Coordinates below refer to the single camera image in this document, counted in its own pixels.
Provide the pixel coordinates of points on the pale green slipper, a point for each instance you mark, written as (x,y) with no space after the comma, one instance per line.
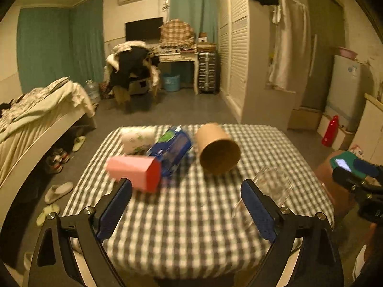
(52,208)

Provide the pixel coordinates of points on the cardboard box by wardrobe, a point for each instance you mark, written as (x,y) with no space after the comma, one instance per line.
(304,119)

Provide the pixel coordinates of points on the white floral paper cup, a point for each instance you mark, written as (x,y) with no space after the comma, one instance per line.
(136,140)

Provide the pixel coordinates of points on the hanging white towel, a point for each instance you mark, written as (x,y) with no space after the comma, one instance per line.
(291,62)

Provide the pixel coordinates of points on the clear printed glass cup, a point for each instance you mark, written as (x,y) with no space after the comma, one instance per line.
(272,181)

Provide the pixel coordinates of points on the chair piled with clothes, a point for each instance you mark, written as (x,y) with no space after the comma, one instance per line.
(130,64)

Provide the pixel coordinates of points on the green slipper under bed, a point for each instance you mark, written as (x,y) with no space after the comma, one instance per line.
(78,142)

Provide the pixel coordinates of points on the grey checkered tablecloth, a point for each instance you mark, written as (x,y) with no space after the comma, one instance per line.
(192,228)

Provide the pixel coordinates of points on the green curtain left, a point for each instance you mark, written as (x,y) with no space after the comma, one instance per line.
(56,42)

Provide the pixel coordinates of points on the phone in green case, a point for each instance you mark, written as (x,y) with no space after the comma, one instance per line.
(345,160)

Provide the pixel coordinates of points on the pink basin on fridge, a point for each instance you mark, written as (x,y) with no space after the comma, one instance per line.
(347,53)

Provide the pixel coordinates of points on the blue labelled plastic bottle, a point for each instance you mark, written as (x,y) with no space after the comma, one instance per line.
(170,149)

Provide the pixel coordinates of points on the pink faceted cup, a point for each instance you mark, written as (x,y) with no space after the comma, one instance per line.
(143,172)

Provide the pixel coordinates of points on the plaid cloth bundle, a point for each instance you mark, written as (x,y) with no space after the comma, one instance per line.
(177,33)

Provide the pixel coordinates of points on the small white fridge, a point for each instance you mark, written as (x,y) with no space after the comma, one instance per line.
(346,93)

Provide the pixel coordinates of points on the bed with beige bedding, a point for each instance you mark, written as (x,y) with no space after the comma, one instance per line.
(27,138)

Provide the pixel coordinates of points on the brown paper cup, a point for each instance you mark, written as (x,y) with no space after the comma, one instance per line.
(218,153)

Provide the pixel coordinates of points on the large water jug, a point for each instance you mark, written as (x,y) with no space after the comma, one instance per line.
(92,90)

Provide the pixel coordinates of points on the white louvred wardrobe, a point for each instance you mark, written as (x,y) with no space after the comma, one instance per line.
(244,38)

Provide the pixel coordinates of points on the white red sneakers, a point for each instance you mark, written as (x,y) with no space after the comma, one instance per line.
(54,162)

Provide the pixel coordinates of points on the blue laundry basket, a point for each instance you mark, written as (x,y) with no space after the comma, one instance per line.
(171,82)

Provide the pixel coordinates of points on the dark metallic suitcase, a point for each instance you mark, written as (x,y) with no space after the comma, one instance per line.
(207,74)

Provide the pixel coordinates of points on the black monitor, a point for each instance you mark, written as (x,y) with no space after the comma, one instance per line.
(144,30)

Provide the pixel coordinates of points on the white slipper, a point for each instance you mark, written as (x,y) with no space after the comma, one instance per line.
(56,192)

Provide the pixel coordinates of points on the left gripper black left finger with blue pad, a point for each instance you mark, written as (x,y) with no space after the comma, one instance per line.
(54,263)

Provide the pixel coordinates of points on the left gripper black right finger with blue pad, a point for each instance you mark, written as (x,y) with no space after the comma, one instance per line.
(302,252)

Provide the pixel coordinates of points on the green curtain behind desk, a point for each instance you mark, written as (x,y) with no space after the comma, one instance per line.
(200,14)

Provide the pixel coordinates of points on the white desk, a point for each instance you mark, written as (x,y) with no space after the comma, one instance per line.
(187,64)

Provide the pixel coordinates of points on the red thermos bottle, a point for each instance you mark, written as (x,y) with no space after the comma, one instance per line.
(331,132)

